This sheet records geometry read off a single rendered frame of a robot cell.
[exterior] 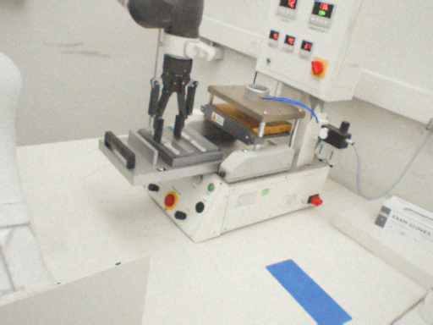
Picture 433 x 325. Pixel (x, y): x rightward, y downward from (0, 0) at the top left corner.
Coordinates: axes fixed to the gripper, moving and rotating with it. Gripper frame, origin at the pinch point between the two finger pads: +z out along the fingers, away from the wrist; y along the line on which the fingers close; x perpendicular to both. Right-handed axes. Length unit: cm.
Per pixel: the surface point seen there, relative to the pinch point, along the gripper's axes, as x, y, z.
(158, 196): -5.6, -3.6, 25.8
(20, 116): -142, 5, 52
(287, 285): 41, -16, 28
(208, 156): 10.1, -7.5, 4.3
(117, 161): 1.5, 15.1, 6.8
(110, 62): -144, -46, 20
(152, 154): 6.8, 8.1, 3.2
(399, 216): 42, -62, 16
